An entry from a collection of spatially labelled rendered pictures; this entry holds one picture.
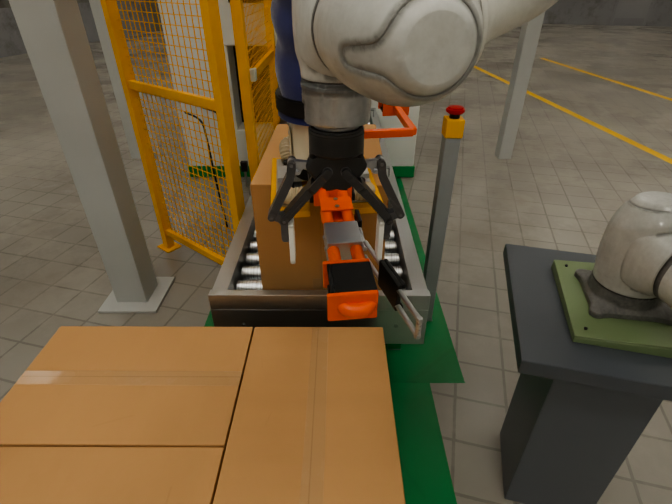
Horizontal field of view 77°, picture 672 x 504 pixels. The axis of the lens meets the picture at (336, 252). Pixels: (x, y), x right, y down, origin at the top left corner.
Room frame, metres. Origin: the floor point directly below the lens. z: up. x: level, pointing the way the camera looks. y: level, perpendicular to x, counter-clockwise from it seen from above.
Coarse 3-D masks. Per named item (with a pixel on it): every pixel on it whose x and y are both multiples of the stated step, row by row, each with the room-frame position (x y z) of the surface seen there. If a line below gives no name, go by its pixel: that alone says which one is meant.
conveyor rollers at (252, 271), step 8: (392, 232) 1.54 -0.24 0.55; (256, 240) 1.53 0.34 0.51; (392, 240) 1.53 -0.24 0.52; (256, 248) 1.44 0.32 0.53; (392, 248) 1.44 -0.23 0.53; (248, 256) 1.36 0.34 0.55; (256, 256) 1.36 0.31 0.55; (384, 256) 1.36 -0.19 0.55; (392, 256) 1.36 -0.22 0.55; (248, 264) 1.35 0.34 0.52; (256, 264) 1.35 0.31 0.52; (392, 264) 1.35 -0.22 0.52; (248, 272) 1.26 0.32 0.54; (256, 272) 1.26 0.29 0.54; (400, 272) 1.26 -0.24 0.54; (240, 280) 1.21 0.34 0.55; (248, 280) 1.21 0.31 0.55; (256, 280) 1.21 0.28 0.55; (240, 288) 1.17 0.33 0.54; (248, 288) 1.17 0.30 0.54; (256, 288) 1.17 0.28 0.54
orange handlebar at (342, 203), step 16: (400, 112) 1.31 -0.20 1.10; (400, 128) 1.18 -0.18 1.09; (416, 128) 1.18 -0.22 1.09; (320, 192) 0.81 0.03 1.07; (336, 208) 0.73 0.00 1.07; (352, 208) 0.73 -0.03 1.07; (336, 256) 0.58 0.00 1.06; (352, 256) 0.59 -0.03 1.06; (352, 304) 0.47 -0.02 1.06; (368, 304) 0.47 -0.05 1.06
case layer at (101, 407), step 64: (64, 384) 0.75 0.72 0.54; (128, 384) 0.75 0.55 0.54; (192, 384) 0.75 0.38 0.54; (256, 384) 0.75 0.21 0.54; (320, 384) 0.75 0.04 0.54; (384, 384) 0.75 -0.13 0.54; (0, 448) 0.57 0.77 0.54; (64, 448) 0.57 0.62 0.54; (128, 448) 0.57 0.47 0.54; (192, 448) 0.57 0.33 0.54; (256, 448) 0.57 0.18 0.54; (320, 448) 0.57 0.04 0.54; (384, 448) 0.57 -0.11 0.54
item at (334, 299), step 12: (324, 264) 0.54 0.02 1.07; (336, 264) 0.54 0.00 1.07; (348, 264) 0.54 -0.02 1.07; (360, 264) 0.54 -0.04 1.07; (324, 276) 0.54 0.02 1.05; (336, 276) 0.51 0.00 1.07; (348, 276) 0.51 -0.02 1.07; (360, 276) 0.51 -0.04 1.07; (372, 276) 0.51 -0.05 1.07; (336, 288) 0.48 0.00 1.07; (348, 288) 0.48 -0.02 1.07; (360, 288) 0.48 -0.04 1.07; (372, 288) 0.48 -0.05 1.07; (336, 300) 0.47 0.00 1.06; (348, 300) 0.47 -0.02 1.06; (360, 300) 0.47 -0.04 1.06; (372, 300) 0.48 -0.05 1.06; (336, 312) 0.47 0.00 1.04
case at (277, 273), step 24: (264, 168) 1.25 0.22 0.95; (264, 192) 1.13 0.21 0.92; (384, 192) 1.12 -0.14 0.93; (264, 216) 1.13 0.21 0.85; (312, 216) 1.12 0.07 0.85; (264, 240) 1.13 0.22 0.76; (312, 240) 1.12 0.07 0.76; (384, 240) 1.12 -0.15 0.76; (264, 264) 1.13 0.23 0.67; (288, 264) 1.13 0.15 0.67; (312, 264) 1.12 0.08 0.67; (264, 288) 1.13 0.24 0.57; (288, 288) 1.13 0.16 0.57; (312, 288) 1.12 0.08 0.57
